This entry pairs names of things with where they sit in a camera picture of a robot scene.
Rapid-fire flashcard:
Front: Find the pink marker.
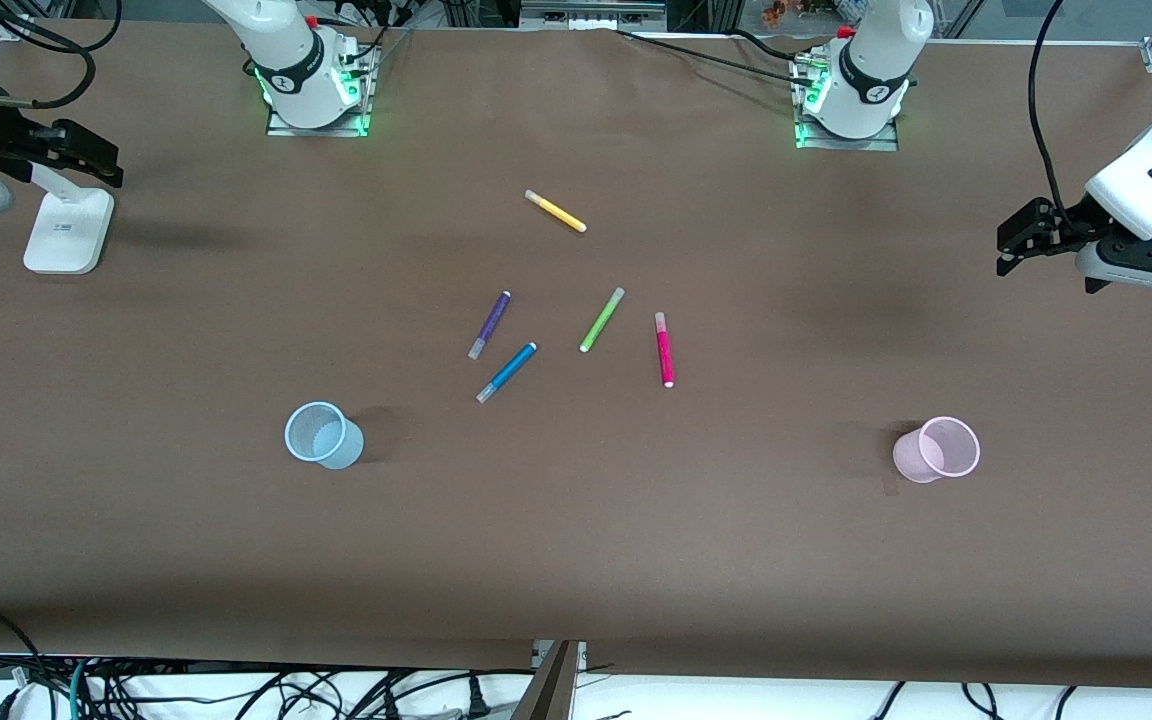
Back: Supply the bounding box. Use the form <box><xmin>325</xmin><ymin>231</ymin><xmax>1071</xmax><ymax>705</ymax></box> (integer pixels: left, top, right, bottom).
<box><xmin>654</xmin><ymin>312</ymin><xmax>676</xmax><ymax>389</ymax></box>

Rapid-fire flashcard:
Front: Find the blue marker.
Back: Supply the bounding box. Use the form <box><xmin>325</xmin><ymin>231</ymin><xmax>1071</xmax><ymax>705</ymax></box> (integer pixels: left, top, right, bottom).
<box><xmin>476</xmin><ymin>342</ymin><xmax>538</xmax><ymax>405</ymax></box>

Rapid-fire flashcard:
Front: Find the white desk lamp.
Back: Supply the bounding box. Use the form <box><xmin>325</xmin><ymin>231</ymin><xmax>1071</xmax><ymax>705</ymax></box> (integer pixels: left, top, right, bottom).
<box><xmin>24</xmin><ymin>165</ymin><xmax>115</xmax><ymax>276</ymax></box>

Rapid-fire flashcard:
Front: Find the light pink plastic cup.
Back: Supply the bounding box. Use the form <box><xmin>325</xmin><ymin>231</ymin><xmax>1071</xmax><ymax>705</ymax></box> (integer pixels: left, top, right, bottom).
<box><xmin>892</xmin><ymin>416</ymin><xmax>982</xmax><ymax>485</ymax></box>

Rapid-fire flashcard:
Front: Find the light blue plastic cup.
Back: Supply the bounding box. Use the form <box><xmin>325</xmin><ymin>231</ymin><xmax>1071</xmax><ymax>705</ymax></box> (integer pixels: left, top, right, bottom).
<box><xmin>284</xmin><ymin>401</ymin><xmax>365</xmax><ymax>471</ymax></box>

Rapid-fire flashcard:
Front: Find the purple marker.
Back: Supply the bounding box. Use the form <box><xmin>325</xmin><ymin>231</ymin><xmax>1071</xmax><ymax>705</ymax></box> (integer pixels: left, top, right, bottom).
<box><xmin>467</xmin><ymin>290</ymin><xmax>512</xmax><ymax>361</ymax></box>

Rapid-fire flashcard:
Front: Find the green marker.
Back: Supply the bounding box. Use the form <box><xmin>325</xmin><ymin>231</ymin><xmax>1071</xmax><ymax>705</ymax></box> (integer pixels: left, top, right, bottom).
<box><xmin>579</xmin><ymin>287</ymin><xmax>626</xmax><ymax>354</ymax></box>

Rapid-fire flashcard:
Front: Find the yellow marker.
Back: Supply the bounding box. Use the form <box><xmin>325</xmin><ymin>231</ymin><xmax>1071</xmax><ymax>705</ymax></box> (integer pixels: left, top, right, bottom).
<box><xmin>525</xmin><ymin>189</ymin><xmax>588</xmax><ymax>234</ymax></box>

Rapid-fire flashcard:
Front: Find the grey device behind table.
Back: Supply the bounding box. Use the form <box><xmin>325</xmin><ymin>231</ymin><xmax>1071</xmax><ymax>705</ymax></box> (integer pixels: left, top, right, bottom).
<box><xmin>521</xmin><ymin>0</ymin><xmax>667</xmax><ymax>29</ymax></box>

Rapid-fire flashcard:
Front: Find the brown table cover sheet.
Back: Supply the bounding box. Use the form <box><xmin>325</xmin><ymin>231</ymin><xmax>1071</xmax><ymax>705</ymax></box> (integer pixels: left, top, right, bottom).
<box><xmin>0</xmin><ymin>18</ymin><xmax>1152</xmax><ymax>691</ymax></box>

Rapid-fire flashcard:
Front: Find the brown table beam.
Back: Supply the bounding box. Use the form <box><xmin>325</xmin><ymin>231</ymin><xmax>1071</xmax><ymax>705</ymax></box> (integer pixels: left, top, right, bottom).
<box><xmin>511</xmin><ymin>640</ymin><xmax>577</xmax><ymax>720</ymax></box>

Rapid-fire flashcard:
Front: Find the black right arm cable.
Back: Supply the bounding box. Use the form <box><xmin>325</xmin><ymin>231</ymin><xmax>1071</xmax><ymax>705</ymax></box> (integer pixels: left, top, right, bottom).
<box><xmin>0</xmin><ymin>0</ymin><xmax>124</xmax><ymax>109</ymax></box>

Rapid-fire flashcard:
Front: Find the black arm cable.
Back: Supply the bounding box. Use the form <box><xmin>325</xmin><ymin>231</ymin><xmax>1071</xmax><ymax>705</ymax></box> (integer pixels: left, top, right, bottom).
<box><xmin>1028</xmin><ymin>0</ymin><xmax>1082</xmax><ymax>226</ymax></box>
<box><xmin>0</xmin><ymin>0</ymin><xmax>124</xmax><ymax>109</ymax></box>

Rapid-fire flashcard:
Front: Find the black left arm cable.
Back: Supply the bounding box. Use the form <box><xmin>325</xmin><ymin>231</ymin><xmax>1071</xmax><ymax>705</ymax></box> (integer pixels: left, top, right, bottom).
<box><xmin>1028</xmin><ymin>0</ymin><xmax>1082</xmax><ymax>226</ymax></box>

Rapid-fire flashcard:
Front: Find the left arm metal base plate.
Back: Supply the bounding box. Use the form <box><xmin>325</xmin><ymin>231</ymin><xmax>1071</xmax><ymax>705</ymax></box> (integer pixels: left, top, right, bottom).
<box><xmin>792</xmin><ymin>52</ymin><xmax>900</xmax><ymax>153</ymax></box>

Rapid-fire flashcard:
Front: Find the black cable on table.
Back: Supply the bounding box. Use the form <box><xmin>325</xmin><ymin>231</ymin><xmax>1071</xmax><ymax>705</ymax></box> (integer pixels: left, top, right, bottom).
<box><xmin>616</xmin><ymin>28</ymin><xmax>817</xmax><ymax>93</ymax></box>

